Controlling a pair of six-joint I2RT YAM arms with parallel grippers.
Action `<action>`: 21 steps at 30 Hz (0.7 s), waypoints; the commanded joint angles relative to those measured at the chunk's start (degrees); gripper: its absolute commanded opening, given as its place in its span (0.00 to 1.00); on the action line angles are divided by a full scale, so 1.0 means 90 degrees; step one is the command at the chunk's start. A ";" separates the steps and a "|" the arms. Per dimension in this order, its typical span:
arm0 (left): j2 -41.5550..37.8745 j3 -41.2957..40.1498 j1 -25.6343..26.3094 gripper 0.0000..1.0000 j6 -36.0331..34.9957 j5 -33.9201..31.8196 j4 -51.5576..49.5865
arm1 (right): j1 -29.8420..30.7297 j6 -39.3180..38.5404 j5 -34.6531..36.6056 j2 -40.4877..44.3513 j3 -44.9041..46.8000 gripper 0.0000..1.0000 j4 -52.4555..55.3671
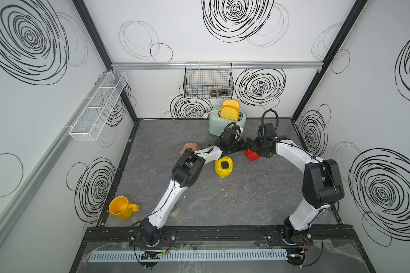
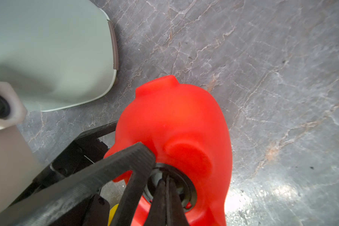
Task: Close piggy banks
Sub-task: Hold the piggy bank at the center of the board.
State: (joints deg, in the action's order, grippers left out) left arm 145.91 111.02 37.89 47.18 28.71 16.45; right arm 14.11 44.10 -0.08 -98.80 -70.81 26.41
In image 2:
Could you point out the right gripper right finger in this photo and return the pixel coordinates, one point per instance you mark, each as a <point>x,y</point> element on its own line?
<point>175,212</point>

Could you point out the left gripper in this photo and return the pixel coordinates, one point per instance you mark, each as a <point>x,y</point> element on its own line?
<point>73,196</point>

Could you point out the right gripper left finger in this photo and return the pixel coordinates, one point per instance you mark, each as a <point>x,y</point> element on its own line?
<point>157,213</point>

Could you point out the black plug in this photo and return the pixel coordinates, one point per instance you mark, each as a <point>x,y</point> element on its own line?
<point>184,185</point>

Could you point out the yellow piggy bank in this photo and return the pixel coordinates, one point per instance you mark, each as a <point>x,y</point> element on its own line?
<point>112,213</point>

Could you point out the red piggy bank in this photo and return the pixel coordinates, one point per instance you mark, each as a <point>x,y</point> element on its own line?
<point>184,127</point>

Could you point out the mint green toaster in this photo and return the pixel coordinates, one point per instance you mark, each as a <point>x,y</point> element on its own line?
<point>57,54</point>

